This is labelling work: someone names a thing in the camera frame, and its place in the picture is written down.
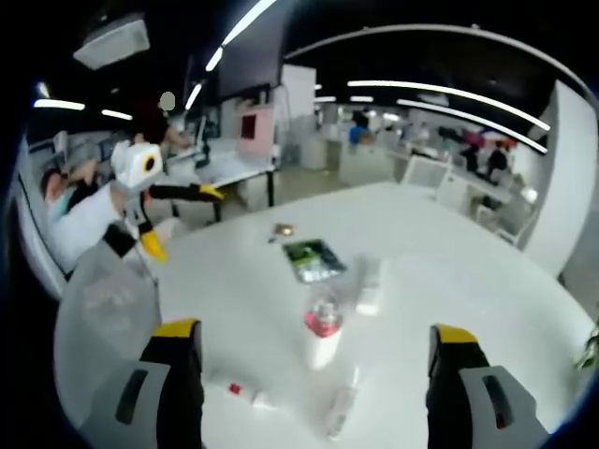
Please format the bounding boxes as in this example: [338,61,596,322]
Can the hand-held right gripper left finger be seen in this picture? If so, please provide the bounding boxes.
[79,318,207,449]

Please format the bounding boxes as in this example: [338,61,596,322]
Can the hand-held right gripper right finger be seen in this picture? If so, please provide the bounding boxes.
[424,323,553,449]

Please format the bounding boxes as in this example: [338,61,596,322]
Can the white skincare tube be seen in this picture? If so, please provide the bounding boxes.
[343,254,386,317]

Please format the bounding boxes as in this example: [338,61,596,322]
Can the red collar skincare pump bottle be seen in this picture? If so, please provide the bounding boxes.
[301,285,350,371]

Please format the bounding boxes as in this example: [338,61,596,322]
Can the green black skincare sachet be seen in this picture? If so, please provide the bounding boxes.
[282,238,348,285]

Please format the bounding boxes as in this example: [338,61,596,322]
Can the white workbench black legs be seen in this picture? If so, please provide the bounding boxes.
[166,138,282,224]

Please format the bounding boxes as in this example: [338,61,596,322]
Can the short ceiling light strip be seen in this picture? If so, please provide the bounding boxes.
[183,81,206,112]

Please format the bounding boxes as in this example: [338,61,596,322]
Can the pink panel dark red square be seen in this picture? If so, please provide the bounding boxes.
[235,106,276,159]

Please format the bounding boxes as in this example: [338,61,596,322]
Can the ceiling air conditioner unit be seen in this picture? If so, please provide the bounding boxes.
[72,12,152,71]

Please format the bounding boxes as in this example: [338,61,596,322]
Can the large dark hanging screen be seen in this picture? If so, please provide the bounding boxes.
[215,7,286,100]

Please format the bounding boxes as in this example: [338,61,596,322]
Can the potted green plant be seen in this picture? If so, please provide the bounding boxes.
[574,317,599,370]

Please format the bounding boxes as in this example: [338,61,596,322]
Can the long ceiling light strip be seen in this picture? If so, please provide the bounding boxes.
[396,97,549,154]
[346,79,552,132]
[204,0,282,72]

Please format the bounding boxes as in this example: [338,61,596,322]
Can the white mesh office chair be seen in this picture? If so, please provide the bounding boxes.
[472,184,537,244]
[402,153,454,200]

